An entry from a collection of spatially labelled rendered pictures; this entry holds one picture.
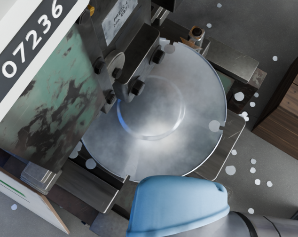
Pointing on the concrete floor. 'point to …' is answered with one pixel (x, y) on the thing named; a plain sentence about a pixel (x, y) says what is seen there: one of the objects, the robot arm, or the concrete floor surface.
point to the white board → (25, 195)
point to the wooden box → (287, 113)
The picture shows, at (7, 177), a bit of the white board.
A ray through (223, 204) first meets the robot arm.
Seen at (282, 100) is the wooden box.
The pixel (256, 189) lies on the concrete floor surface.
